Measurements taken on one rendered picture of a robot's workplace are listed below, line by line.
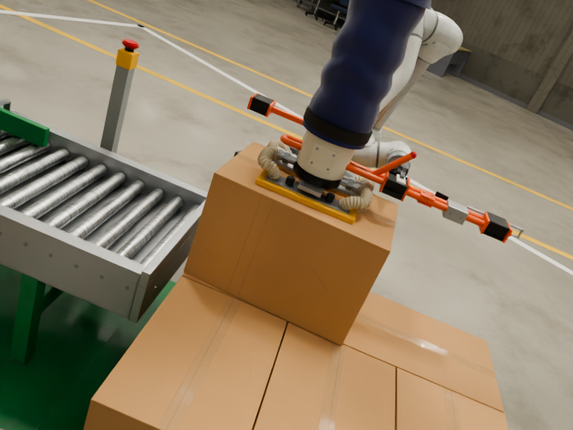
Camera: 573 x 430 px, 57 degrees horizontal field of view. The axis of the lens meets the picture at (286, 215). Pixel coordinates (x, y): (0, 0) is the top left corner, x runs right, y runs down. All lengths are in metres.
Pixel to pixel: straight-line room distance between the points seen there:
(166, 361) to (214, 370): 0.14
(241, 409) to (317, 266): 0.50
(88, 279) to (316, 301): 0.75
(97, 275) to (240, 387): 0.60
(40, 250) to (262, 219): 0.72
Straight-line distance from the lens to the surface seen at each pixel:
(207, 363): 1.57
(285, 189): 1.66
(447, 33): 2.31
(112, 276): 1.77
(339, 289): 1.71
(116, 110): 2.50
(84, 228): 1.97
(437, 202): 1.76
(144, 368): 1.51
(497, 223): 1.79
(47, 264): 1.88
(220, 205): 1.69
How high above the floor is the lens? 1.64
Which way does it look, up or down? 26 degrees down
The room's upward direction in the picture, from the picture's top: 22 degrees clockwise
